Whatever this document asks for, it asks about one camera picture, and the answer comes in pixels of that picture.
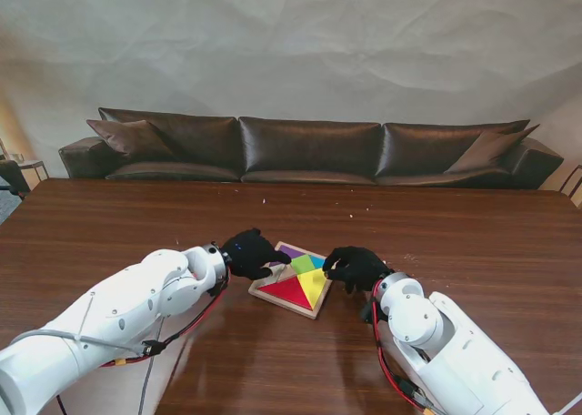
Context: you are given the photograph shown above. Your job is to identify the red and black right arm cable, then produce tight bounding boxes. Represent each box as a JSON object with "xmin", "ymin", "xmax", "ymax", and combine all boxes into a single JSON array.
[{"xmin": 361, "ymin": 291, "xmax": 437, "ymax": 415}]

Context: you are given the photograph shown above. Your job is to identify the square wooden tangram tray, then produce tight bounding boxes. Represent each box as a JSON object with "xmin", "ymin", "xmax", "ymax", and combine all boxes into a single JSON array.
[{"xmin": 247, "ymin": 240, "xmax": 335, "ymax": 321}]

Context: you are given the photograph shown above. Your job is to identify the brown leather sofa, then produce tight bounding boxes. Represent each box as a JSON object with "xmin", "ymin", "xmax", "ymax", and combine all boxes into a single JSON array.
[{"xmin": 57, "ymin": 106, "xmax": 566, "ymax": 191}]

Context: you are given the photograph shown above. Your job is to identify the large yellow triangle piece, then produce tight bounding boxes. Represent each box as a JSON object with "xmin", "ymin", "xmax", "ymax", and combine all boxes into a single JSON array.
[{"xmin": 296, "ymin": 268, "xmax": 333, "ymax": 312}]

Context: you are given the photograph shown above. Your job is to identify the side table with metal legs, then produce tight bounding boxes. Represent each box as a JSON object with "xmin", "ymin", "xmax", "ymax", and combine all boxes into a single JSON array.
[{"xmin": 0, "ymin": 137, "xmax": 51, "ymax": 201}]

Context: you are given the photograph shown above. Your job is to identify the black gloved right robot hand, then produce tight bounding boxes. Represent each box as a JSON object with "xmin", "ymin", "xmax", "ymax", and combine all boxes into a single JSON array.
[{"xmin": 321, "ymin": 246, "xmax": 396, "ymax": 296}]

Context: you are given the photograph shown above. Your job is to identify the red and black arm cable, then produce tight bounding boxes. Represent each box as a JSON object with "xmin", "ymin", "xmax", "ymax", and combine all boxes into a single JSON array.
[
  {"xmin": 361, "ymin": 291, "xmax": 437, "ymax": 415},
  {"xmin": 54, "ymin": 268, "xmax": 231, "ymax": 415}
]

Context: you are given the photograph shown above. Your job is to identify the purple triangle piece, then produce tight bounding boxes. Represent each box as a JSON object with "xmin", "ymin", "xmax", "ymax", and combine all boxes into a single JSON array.
[{"xmin": 270, "ymin": 244, "xmax": 304, "ymax": 268}]

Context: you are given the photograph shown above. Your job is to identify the large red triangle piece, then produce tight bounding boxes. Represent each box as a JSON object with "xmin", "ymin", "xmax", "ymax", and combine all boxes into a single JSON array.
[{"xmin": 257, "ymin": 278, "xmax": 316, "ymax": 314}]

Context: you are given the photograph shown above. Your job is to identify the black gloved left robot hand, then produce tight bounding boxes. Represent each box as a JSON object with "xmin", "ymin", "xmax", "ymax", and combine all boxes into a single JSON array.
[{"xmin": 219, "ymin": 227, "xmax": 293, "ymax": 282}]

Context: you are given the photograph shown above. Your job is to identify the small beige triangle piece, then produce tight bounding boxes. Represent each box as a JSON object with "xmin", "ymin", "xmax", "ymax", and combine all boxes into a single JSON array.
[{"xmin": 267, "ymin": 264, "xmax": 297, "ymax": 283}]

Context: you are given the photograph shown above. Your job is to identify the brown sofa cushion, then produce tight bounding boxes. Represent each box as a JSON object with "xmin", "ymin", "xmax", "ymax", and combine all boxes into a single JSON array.
[
  {"xmin": 444, "ymin": 124, "xmax": 542, "ymax": 177},
  {"xmin": 85, "ymin": 119, "xmax": 177, "ymax": 162}
]

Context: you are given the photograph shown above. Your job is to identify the dark metal chair frame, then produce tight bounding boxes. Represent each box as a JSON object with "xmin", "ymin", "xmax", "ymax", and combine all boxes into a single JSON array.
[{"xmin": 557, "ymin": 164, "xmax": 582, "ymax": 208}]

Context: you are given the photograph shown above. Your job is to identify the green square piece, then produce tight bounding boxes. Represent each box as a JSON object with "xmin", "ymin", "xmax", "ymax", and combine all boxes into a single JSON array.
[{"xmin": 290, "ymin": 254, "xmax": 316, "ymax": 277}]

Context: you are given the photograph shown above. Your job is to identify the red and black left arm cable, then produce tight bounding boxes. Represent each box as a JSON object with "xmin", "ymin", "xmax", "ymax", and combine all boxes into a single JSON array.
[{"xmin": 54, "ymin": 268, "xmax": 231, "ymax": 415}]

